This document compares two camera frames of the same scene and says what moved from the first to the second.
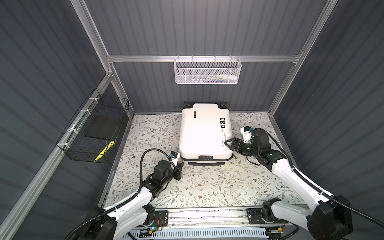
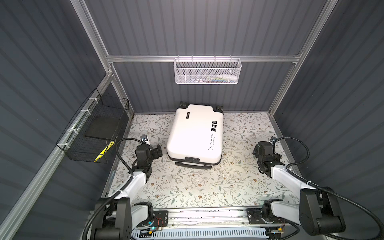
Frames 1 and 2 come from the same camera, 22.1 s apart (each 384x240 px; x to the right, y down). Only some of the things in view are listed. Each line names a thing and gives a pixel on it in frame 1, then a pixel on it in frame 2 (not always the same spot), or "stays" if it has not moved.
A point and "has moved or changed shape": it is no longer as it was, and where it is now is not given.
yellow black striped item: (101, 154) stays
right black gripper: (235, 141) → (256, 151)
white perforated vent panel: (196, 233) stays
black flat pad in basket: (105, 127) stays
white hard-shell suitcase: (204, 128) has moved or changed shape
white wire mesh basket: (207, 71) stays
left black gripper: (178, 171) → (155, 154)
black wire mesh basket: (92, 134) stays
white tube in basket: (226, 76) stays
